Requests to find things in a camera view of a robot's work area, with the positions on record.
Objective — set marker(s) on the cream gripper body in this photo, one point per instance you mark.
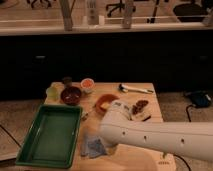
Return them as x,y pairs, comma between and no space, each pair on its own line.
111,150

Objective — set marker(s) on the green plastic tray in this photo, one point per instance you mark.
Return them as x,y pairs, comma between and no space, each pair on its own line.
52,137

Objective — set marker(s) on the black device on floor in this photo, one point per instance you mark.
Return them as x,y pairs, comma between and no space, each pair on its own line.
199,98

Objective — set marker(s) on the light green cup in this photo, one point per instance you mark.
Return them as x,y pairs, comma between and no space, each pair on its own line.
52,93

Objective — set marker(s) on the dark red bowl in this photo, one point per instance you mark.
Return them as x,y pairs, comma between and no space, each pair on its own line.
71,95

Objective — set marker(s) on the brown white block eraser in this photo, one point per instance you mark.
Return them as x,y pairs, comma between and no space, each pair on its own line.
140,117

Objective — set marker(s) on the blue sponge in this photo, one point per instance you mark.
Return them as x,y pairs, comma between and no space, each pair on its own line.
95,148

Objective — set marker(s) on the dark small cup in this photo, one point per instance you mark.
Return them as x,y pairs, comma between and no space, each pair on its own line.
67,81

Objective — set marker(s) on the metal spoon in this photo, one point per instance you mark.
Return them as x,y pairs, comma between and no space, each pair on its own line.
85,114

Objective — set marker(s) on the yellow banana piece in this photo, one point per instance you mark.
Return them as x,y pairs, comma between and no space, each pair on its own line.
105,105

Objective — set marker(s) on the white cup orange contents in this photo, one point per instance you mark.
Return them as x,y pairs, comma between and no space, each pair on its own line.
87,85

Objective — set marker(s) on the orange bowl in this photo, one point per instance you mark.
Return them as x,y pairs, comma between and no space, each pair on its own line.
104,98

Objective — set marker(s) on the grey folded cloth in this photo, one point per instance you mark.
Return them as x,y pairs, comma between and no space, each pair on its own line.
86,137

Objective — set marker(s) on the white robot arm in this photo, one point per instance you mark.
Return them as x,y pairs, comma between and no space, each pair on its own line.
190,139

